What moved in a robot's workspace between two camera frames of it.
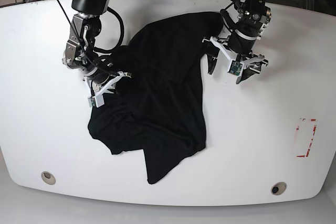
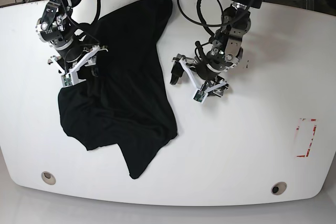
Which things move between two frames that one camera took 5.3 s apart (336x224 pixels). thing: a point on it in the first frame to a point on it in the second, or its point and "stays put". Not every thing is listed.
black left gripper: (240, 44) to (206, 70)
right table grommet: (278, 188) stays put
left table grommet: (48, 178) stays put
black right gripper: (100, 76) to (71, 53)
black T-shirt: (158, 106) to (127, 104)
